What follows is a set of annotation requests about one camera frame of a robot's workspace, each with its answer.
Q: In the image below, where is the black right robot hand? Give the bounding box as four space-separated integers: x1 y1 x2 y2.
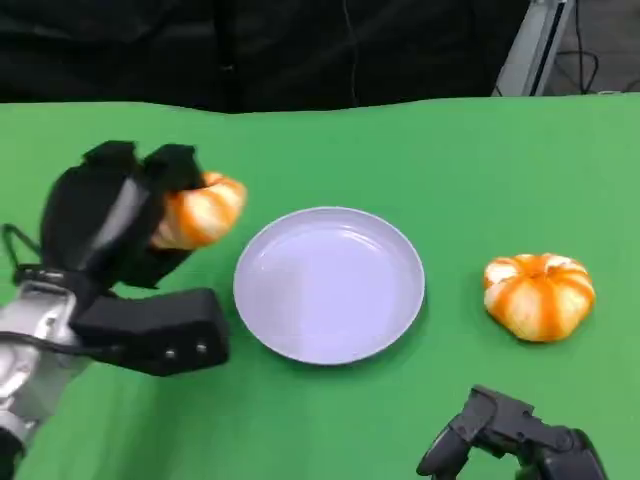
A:
417 384 609 480

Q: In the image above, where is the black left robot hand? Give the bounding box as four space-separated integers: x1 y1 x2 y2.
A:
38 140 207 301

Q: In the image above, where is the orange and white bread roll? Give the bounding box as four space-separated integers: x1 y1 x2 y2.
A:
482 253 596 344
149 171 249 250

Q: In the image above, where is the black backdrop curtain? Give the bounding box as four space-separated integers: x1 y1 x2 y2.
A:
0 0 532 114

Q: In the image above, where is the lilac plate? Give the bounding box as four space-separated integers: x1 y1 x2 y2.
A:
233 205 427 368

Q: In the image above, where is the green cloth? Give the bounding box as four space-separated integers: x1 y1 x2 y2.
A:
0 92 640 480

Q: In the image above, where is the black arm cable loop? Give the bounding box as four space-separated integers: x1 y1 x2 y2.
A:
1 223 44 282

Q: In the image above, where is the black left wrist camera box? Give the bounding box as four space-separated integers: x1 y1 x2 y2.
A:
72 288 231 377

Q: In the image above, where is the thin black hanging cable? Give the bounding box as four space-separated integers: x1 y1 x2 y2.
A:
342 0 359 112

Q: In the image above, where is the black floor cable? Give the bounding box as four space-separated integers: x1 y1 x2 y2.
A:
554 0 601 94

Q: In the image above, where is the white and grey post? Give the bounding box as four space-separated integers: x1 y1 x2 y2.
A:
492 0 576 97

